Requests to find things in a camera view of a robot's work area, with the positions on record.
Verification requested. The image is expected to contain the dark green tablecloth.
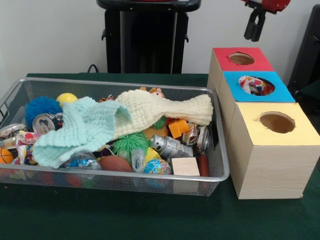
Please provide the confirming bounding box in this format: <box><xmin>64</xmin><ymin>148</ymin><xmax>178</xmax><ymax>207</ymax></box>
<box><xmin>0</xmin><ymin>72</ymin><xmax>320</xmax><ymax>240</ymax></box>

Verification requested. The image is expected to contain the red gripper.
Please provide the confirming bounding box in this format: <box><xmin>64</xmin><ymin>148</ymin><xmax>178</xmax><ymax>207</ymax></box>
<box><xmin>241</xmin><ymin>0</ymin><xmax>292</xmax><ymax>43</ymax></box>

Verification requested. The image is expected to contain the green spiky ball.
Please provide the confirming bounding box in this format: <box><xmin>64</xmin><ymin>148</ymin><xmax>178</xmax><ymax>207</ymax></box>
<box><xmin>112</xmin><ymin>131</ymin><xmax>150</xmax><ymax>161</ymax></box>

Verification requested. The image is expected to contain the black chair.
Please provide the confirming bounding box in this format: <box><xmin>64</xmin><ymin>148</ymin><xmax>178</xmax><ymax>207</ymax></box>
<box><xmin>287</xmin><ymin>4</ymin><xmax>320</xmax><ymax>101</ymax></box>

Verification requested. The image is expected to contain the black and silver soda can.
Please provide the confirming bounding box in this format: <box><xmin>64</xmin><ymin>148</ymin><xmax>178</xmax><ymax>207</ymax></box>
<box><xmin>32</xmin><ymin>112</ymin><xmax>65</xmax><ymax>133</ymax></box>

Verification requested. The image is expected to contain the wooden box with three holes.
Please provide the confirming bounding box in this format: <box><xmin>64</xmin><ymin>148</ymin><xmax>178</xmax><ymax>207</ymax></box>
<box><xmin>207</xmin><ymin>47</ymin><xmax>320</xmax><ymax>200</ymax></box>

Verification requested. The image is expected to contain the yellow ball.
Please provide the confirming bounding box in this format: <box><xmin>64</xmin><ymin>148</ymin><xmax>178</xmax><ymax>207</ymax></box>
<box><xmin>56</xmin><ymin>92</ymin><xmax>79</xmax><ymax>106</ymax></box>

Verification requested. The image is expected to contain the cream waffle cloth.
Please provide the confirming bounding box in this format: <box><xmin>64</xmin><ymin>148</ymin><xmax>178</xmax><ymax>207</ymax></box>
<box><xmin>113</xmin><ymin>90</ymin><xmax>214</xmax><ymax>140</ymax></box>

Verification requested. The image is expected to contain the polka dot cloth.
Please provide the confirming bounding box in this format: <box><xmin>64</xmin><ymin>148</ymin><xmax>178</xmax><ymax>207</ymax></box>
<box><xmin>15</xmin><ymin>129</ymin><xmax>43</xmax><ymax>165</ymax></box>
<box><xmin>237</xmin><ymin>76</ymin><xmax>276</xmax><ymax>96</ymax></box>

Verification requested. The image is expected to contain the globe print ball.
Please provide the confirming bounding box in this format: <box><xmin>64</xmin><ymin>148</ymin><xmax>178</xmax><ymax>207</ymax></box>
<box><xmin>143</xmin><ymin>158</ymin><xmax>173</xmax><ymax>175</ymax></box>

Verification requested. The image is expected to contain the blue spiky ball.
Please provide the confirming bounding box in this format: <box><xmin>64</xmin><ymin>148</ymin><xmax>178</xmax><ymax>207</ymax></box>
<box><xmin>24</xmin><ymin>96</ymin><xmax>63</xmax><ymax>128</ymax></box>

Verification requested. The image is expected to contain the plain wooden cube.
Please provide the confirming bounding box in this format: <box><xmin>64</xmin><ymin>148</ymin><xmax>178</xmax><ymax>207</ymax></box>
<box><xmin>171</xmin><ymin>156</ymin><xmax>201</xmax><ymax>177</ymax></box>

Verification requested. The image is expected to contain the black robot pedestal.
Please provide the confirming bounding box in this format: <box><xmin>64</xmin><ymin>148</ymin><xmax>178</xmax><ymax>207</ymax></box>
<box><xmin>96</xmin><ymin>0</ymin><xmax>202</xmax><ymax>74</ymax></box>

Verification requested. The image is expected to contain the mint green waffle cloth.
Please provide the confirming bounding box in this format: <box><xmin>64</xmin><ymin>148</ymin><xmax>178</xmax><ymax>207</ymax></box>
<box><xmin>32</xmin><ymin>96</ymin><xmax>131</xmax><ymax>169</ymax></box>

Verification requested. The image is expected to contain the silver toy robot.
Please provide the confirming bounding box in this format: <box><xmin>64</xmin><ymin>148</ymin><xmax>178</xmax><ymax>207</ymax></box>
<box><xmin>149</xmin><ymin>134</ymin><xmax>194</xmax><ymax>158</ymax></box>

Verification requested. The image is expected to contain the silver mesh bin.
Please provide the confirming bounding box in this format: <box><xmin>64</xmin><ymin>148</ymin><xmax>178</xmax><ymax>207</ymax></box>
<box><xmin>0</xmin><ymin>77</ymin><xmax>231</xmax><ymax>198</ymax></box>

